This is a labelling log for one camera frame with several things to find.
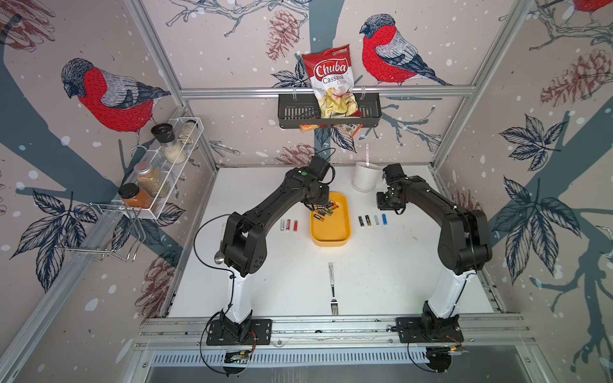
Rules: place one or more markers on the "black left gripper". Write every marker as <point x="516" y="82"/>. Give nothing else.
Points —
<point x="324" y="199"/>

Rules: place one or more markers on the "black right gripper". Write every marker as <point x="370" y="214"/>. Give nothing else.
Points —
<point x="381" y="206"/>

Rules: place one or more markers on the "yellow plastic storage box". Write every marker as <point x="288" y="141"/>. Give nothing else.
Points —
<point x="331" y="224"/>

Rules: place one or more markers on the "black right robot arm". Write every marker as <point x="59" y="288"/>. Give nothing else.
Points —
<point x="463" y="246"/>

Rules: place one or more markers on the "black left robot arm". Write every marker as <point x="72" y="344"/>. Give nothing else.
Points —
<point x="244" y="247"/>

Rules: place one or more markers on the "white cup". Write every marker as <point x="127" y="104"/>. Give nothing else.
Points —
<point x="366" y="176"/>

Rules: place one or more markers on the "Chuba cassava chips bag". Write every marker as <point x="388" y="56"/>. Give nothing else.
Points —
<point x="332" y="79"/>

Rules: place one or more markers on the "silver fork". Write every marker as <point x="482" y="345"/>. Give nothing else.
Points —
<point x="334" y="301"/>

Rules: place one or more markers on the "silver spoon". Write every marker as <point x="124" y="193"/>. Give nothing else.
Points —
<point x="219" y="256"/>

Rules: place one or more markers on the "black lid spice jar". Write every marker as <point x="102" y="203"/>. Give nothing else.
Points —
<point x="171" y="148"/>

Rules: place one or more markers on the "silver lid spice jar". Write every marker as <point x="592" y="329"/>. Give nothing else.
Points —
<point x="151" y="179"/>

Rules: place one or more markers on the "orange spice jar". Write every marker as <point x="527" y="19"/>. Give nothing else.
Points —
<point x="135" y="196"/>

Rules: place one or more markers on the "black wire basket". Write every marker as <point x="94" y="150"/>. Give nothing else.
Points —
<point x="298" y="110"/>

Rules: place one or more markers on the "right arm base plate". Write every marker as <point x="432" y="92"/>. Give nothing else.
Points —
<point x="419" y="330"/>

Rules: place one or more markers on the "aluminium front rail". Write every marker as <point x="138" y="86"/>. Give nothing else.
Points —
<point x="339" y="331"/>

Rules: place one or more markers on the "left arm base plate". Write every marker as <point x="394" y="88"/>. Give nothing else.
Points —
<point x="223" y="332"/>

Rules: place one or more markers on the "white wire spice rack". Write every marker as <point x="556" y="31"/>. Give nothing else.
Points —
<point x="188" y="131"/>

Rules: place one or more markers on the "aluminium frame corner post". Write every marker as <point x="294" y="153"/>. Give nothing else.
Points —
<point x="161" y="58"/>

